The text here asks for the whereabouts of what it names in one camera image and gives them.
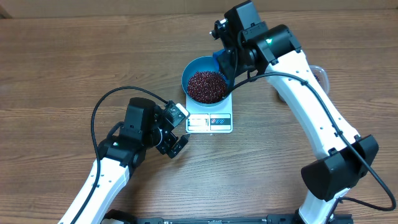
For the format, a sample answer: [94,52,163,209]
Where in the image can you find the white digital kitchen scale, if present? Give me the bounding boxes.
[185,95,233,134]

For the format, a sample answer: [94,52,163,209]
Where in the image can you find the teal round bowl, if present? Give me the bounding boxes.
[181,55,236,108]

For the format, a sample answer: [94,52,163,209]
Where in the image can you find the blue plastic measuring scoop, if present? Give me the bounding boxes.
[212,50,233,86]

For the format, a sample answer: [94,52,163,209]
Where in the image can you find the red adzuki beans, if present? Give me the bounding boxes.
[182,71,311,105]

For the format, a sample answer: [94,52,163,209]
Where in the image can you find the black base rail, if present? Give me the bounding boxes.
[102,208,354,224]

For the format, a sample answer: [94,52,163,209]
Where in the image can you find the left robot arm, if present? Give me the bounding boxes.
[60,97,189,223]

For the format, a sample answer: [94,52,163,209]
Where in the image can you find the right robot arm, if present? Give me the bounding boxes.
[211,1,379,223]

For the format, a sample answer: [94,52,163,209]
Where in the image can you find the clear plastic food container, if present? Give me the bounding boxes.
[276,65,330,103]

